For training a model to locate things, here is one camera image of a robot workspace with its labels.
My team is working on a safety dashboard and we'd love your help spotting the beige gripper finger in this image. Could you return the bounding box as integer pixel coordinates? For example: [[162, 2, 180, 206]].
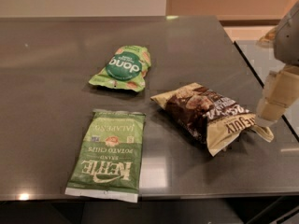
[[255, 64, 299, 127]]

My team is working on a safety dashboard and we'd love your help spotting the brown and beige chip bag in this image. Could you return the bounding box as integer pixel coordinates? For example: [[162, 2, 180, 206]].
[[150, 83, 274, 156]]

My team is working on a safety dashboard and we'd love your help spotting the green Kettle jalapeno chip bag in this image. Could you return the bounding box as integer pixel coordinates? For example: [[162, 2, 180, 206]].
[[65, 109, 146, 203]]

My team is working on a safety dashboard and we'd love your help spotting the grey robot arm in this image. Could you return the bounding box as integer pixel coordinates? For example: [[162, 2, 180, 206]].
[[255, 1, 299, 127]]

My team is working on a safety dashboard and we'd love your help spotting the green round-logo snack bag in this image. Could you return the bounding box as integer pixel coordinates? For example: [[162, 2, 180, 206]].
[[89, 46, 151, 92]]

